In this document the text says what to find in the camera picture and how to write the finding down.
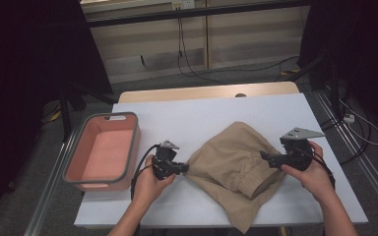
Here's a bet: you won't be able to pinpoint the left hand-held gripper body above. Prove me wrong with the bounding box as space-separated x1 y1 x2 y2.
151 140 180 181

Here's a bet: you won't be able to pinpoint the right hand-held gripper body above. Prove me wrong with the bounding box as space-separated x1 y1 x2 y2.
277 127 327 173

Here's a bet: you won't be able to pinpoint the beige shorts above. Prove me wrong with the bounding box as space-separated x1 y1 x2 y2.
183 121 288 234

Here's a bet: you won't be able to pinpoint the pink basket with grey rim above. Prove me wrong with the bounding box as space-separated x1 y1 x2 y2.
62 111 142 193

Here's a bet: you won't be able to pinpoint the person's left hand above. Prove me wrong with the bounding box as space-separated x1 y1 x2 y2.
131 153 177 207

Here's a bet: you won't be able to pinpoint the person's right hand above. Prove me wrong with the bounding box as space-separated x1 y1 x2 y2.
280 141 336 203

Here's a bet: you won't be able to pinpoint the white table mat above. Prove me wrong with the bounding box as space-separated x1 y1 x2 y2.
73 92 369 229

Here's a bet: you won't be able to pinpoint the black metal stand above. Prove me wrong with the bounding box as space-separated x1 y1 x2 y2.
286 53 346 122
57 83 119 142

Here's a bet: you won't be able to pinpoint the wooden table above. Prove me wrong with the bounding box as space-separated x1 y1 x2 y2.
117 81 301 104

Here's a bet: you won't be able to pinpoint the yellow floor tape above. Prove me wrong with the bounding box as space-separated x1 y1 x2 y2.
280 67 301 77
47 109 63 123

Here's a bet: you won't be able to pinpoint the light wooden cabinet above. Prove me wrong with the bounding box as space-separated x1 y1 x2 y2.
80 0 311 85

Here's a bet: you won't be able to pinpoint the black curtain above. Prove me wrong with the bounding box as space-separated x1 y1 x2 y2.
296 0 378 139
0 0 114 227

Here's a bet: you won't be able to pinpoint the black metal bar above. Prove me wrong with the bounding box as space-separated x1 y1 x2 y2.
85 0 311 29

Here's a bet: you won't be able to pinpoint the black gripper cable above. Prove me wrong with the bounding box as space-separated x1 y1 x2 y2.
311 151 337 190
130 144 161 201

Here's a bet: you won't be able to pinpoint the thick black cable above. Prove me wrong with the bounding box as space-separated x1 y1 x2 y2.
319 97 373 165

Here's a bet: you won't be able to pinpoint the aluminium rail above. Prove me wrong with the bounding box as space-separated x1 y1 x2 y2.
313 89 378 214
23 127 83 236

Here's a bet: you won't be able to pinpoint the white cable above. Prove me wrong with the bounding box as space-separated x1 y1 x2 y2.
339 97 378 147

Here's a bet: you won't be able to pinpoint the thin black cable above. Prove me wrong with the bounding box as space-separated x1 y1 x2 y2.
176 8 225 86
210 55 301 83

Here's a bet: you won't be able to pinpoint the white wall socket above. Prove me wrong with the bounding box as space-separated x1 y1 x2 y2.
171 0 196 10

